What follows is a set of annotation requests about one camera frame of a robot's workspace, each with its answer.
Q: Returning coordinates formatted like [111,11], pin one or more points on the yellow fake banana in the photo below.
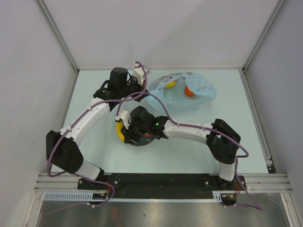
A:
[119,126]

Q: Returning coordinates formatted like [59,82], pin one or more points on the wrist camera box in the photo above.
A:
[140,75]
[124,117]

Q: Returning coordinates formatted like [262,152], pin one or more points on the white slotted cable duct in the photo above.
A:
[95,197]

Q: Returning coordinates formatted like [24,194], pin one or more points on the corner aluminium post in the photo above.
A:
[57,34]
[265,31]

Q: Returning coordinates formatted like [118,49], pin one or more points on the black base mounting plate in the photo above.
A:
[169,186]

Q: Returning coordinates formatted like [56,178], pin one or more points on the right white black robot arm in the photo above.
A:
[220,138]

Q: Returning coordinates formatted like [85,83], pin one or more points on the dark blue ceramic plate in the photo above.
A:
[139,140]

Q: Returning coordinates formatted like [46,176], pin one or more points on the right corner aluminium post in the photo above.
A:
[265,31]

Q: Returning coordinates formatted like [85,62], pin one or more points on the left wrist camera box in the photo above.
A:
[140,75]

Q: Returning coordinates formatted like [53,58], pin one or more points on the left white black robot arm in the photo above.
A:
[63,146]

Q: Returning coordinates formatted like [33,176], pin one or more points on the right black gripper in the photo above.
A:
[129,136]

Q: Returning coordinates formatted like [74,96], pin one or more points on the light blue printed plastic bag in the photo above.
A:
[174,98]

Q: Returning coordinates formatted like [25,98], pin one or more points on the aluminium frame rail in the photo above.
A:
[255,183]

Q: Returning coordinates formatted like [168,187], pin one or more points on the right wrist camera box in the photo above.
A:
[124,117]

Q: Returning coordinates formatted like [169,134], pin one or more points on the left corner aluminium post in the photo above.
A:
[57,34]

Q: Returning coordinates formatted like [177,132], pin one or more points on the orange fake mandarin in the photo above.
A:
[188,92]

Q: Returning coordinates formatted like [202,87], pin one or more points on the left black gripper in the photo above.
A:
[140,88]

